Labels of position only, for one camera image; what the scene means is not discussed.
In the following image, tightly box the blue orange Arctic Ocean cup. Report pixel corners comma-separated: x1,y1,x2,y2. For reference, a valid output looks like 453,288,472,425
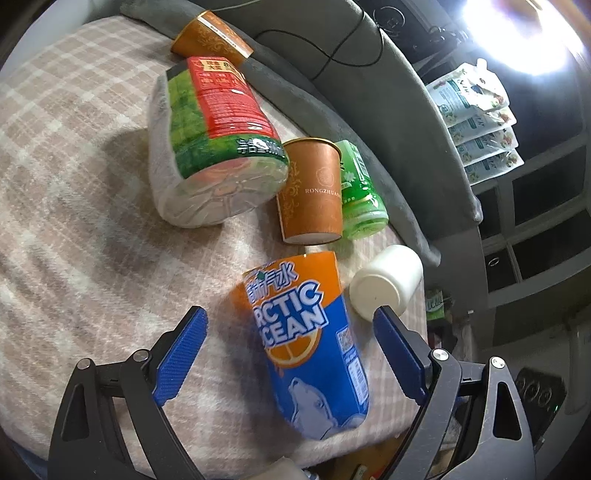
242,251,370,440

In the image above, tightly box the white plastic cup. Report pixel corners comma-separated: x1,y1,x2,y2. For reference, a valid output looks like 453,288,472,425
349,245,424,322

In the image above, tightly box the orange paper cup near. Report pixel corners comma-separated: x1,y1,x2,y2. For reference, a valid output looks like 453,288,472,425
277,137,342,246

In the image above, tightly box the orange paper cup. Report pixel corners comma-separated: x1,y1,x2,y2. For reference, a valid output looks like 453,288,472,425
171,10,253,67
277,137,342,246

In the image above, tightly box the orange paper cup far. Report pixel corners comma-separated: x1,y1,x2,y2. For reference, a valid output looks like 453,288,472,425
171,10,253,67

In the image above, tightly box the black device with dials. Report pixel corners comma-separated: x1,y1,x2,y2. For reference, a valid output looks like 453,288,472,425
515,367,567,453

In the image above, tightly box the green paper shopping bag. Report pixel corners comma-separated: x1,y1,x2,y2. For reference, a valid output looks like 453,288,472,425
425,289,445,322

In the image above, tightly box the detergent refill pouch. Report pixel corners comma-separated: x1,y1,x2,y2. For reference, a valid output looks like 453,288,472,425
464,150,525,186
448,107,517,146
427,58,509,127
457,127,519,166

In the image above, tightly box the ring light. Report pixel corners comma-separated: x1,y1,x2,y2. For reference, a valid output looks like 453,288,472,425
460,0,585,76

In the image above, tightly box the black cable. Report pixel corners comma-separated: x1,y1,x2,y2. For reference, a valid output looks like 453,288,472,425
202,0,387,80

